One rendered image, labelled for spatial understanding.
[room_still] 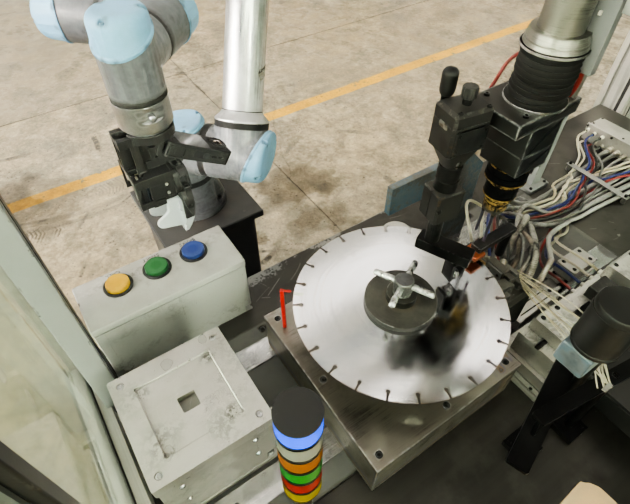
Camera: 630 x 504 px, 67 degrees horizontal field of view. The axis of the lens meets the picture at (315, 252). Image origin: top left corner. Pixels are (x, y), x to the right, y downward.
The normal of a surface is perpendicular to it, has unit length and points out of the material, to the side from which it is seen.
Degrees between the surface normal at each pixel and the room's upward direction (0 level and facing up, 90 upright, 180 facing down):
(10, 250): 90
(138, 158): 89
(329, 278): 0
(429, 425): 0
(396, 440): 0
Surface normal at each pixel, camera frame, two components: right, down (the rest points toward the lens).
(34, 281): 0.56, 0.62
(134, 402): 0.00, -0.67
